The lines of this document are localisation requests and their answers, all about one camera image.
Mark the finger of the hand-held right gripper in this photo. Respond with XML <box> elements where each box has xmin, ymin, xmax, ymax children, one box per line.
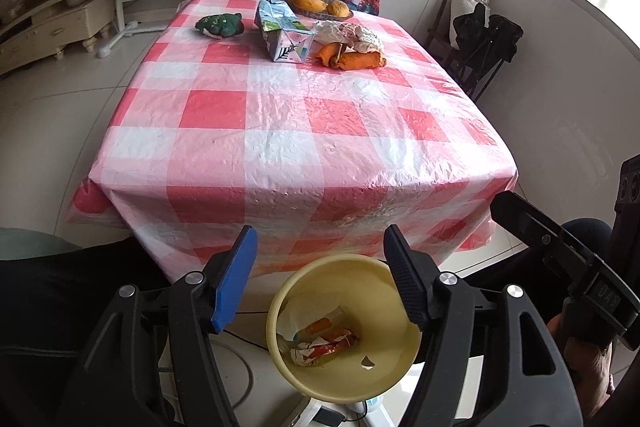
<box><xmin>490</xmin><ymin>191</ymin><xmax>596</xmax><ymax>280</ymax></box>

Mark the woven fruit basket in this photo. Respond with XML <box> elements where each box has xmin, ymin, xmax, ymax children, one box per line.
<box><xmin>282</xmin><ymin>0</ymin><xmax>355</xmax><ymax>20</ymax></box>

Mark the red white checked tablecloth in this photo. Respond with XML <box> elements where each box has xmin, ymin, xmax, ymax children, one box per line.
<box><xmin>67</xmin><ymin>0</ymin><xmax>518</xmax><ymax>303</ymax></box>

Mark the yellow plastic bin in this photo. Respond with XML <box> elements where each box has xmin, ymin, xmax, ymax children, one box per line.
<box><xmin>266</xmin><ymin>256</ymin><xmax>423</xmax><ymax>403</ymax></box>

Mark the person's right hand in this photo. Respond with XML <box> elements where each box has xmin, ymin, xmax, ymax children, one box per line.
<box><xmin>547</xmin><ymin>312</ymin><xmax>615</xmax><ymax>414</ymax></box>

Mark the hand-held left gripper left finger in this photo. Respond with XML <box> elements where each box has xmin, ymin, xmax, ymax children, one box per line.
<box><xmin>65</xmin><ymin>225</ymin><xmax>259</xmax><ymax>427</ymax></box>

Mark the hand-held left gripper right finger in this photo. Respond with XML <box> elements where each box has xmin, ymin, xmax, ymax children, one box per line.
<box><xmin>384</xmin><ymin>224</ymin><xmax>583</xmax><ymax>427</ymax></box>

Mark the black floor cable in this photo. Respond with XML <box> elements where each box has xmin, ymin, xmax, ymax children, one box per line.
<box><xmin>220</xmin><ymin>329</ymin><xmax>271</xmax><ymax>353</ymax></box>

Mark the white paper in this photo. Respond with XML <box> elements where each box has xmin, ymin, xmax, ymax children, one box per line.
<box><xmin>276</xmin><ymin>304</ymin><xmax>346</xmax><ymax>340</ymax></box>

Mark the grey blue chair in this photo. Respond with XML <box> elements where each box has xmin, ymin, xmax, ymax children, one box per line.
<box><xmin>0</xmin><ymin>227</ymin><xmax>81</xmax><ymax>260</ymax></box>

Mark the dark green packet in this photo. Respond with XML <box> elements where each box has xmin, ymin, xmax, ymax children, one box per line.
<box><xmin>195</xmin><ymin>13</ymin><xmax>245</xmax><ymax>38</ymax></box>

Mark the white plastic sack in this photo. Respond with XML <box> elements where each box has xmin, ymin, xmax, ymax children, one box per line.
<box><xmin>450</xmin><ymin>0</ymin><xmax>492</xmax><ymax>50</ymax></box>

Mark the black folding chair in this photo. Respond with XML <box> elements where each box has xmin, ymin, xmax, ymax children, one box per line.
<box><xmin>452</xmin><ymin>3</ymin><xmax>523</xmax><ymax>100</ymax></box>

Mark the pale green drink carton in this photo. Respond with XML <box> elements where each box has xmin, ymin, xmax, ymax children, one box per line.
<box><xmin>255</xmin><ymin>0</ymin><xmax>316</xmax><ymax>64</ymax></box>

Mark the dark wooden chair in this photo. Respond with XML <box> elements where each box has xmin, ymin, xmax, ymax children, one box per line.
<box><xmin>425</xmin><ymin>0</ymin><xmax>473</xmax><ymax>78</ymax></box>

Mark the cream television cabinet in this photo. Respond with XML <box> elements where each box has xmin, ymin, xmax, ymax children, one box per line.
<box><xmin>0</xmin><ymin>0</ymin><xmax>116</xmax><ymax>75</ymax></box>

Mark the clear plastic bag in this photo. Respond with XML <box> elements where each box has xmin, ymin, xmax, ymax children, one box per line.
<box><xmin>312</xmin><ymin>19</ymin><xmax>385</xmax><ymax>54</ymax></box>

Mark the red snack wrapper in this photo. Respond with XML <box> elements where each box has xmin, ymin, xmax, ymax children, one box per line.
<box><xmin>292</xmin><ymin>329</ymin><xmax>361</xmax><ymax>367</ymax></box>

